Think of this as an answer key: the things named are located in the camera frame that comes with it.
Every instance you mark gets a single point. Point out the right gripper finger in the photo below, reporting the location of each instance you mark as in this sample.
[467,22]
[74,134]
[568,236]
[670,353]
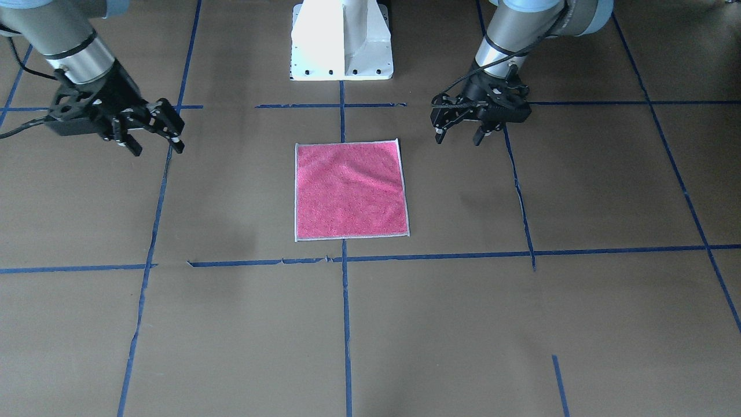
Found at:
[166,122]
[125,139]

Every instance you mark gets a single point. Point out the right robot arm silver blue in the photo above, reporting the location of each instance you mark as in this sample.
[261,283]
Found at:
[62,33]

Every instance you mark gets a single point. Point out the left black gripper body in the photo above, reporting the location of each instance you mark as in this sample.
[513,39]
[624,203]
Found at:
[476,90]

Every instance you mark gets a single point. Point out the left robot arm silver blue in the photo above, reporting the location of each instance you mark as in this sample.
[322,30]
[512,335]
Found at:
[518,27]

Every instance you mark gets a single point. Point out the pink towel with white edge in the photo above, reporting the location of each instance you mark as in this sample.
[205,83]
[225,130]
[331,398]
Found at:
[349,190]

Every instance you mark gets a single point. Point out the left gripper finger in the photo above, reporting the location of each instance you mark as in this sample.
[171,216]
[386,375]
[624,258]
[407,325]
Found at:
[486,128]
[445,116]

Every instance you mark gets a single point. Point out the white camera post with base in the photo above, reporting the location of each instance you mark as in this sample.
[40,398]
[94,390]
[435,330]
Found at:
[341,40]

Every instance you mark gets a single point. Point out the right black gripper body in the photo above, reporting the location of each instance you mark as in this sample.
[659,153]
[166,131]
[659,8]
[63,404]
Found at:
[120,88]

